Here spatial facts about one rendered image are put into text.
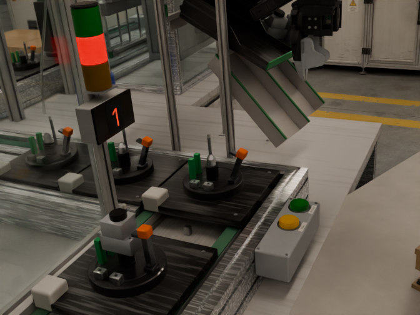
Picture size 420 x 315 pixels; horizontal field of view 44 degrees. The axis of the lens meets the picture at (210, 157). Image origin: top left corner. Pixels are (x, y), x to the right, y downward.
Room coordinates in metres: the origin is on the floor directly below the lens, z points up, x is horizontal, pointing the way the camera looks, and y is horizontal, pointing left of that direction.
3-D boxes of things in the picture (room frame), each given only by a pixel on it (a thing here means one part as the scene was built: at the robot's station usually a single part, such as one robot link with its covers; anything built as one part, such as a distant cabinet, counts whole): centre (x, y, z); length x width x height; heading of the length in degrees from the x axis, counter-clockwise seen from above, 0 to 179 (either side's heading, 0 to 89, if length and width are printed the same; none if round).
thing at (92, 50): (0.95, 0.20, 1.33); 0.05 x 0.05 x 0.05
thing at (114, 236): (0.77, 0.17, 1.06); 0.08 x 0.04 x 0.07; 61
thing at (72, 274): (0.77, 0.16, 0.96); 0.24 x 0.24 x 0.02; 62
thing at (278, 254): (0.89, -0.15, 0.93); 0.21 x 0.07 x 0.06; 152
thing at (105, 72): (0.95, 0.20, 1.28); 0.05 x 0.05 x 0.05
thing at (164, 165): (1.18, 0.21, 1.01); 0.24 x 0.24 x 0.13; 62
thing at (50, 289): (0.73, 0.30, 0.97); 0.05 x 0.05 x 0.04; 62
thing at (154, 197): (1.06, 0.00, 1.01); 0.24 x 0.24 x 0.13; 62
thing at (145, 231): (0.75, 0.13, 1.04); 0.04 x 0.02 x 0.08; 62
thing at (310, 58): (0.99, -0.21, 1.27); 0.06 x 0.03 x 0.09; 62
